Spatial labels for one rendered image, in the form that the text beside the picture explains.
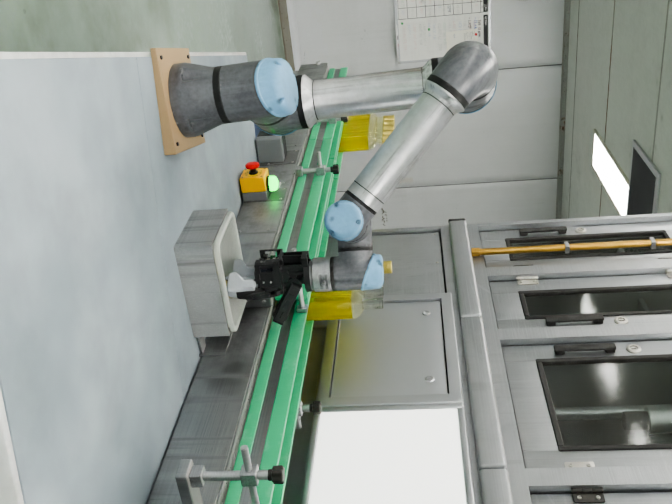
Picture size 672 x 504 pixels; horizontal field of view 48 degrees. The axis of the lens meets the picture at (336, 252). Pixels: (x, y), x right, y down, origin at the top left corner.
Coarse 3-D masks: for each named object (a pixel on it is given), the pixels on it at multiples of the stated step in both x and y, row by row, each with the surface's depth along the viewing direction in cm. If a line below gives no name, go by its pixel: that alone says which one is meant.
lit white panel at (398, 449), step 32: (320, 416) 173; (352, 416) 172; (384, 416) 171; (416, 416) 170; (448, 416) 169; (320, 448) 164; (352, 448) 163; (384, 448) 162; (416, 448) 161; (448, 448) 160; (320, 480) 156; (352, 480) 155; (384, 480) 154; (416, 480) 153; (448, 480) 152
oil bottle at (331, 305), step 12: (312, 300) 189; (324, 300) 188; (336, 300) 188; (348, 300) 187; (360, 300) 188; (312, 312) 189; (324, 312) 189; (336, 312) 189; (348, 312) 188; (360, 312) 189
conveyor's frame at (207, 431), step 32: (320, 64) 334; (288, 192) 217; (256, 224) 200; (256, 256) 184; (256, 320) 177; (256, 352) 166; (192, 384) 158; (224, 384) 157; (192, 416) 149; (224, 416) 148; (192, 448) 141; (224, 448) 140; (160, 480) 135
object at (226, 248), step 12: (228, 216) 163; (228, 228) 168; (216, 240) 154; (228, 240) 170; (216, 252) 153; (228, 252) 171; (240, 252) 171; (216, 264) 155; (228, 264) 173; (228, 300) 158; (240, 300) 173; (228, 312) 160; (240, 312) 169; (228, 324) 162
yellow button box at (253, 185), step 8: (264, 168) 215; (248, 176) 211; (256, 176) 210; (264, 176) 210; (240, 184) 211; (248, 184) 211; (256, 184) 211; (264, 184) 211; (248, 192) 212; (256, 192) 212; (264, 192) 212; (248, 200) 213
